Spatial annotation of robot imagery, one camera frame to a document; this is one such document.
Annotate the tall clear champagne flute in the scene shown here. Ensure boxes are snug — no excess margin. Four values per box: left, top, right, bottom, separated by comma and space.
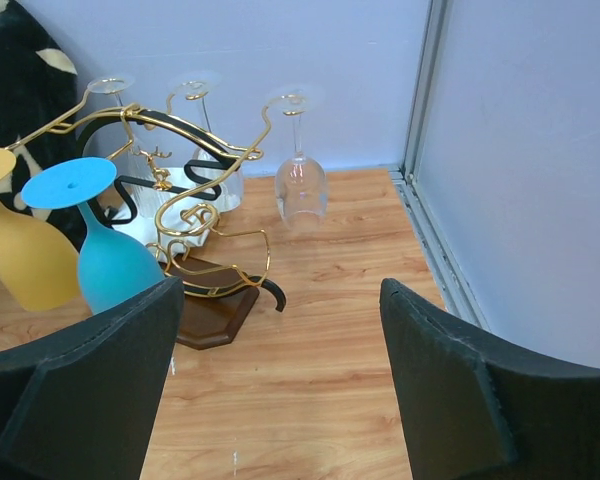
86, 74, 171, 236

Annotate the folded cream cloth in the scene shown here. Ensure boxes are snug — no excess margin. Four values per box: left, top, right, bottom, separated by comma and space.
110, 160, 244, 246

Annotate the gold and black wine glass rack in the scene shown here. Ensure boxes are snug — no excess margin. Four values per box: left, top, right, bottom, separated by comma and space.
13, 103, 286, 350

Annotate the black floral plush pillow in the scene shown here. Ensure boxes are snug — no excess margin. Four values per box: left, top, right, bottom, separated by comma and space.
0, 1, 86, 249

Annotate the yellow plastic goblet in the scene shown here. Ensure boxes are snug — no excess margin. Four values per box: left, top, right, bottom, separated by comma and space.
0, 148, 80, 312

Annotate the short clear wine glass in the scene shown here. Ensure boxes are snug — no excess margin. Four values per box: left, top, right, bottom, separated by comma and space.
171, 70, 244, 212

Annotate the brown tinted clear goblet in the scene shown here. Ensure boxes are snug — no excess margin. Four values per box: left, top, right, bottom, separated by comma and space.
268, 84, 329, 234

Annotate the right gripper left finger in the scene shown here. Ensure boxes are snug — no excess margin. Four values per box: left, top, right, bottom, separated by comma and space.
0, 277, 184, 479

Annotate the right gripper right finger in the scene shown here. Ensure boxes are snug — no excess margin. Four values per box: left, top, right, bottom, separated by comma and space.
379, 278, 600, 479

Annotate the blue plastic goblet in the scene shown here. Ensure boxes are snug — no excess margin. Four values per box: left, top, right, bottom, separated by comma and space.
21, 157, 165, 314

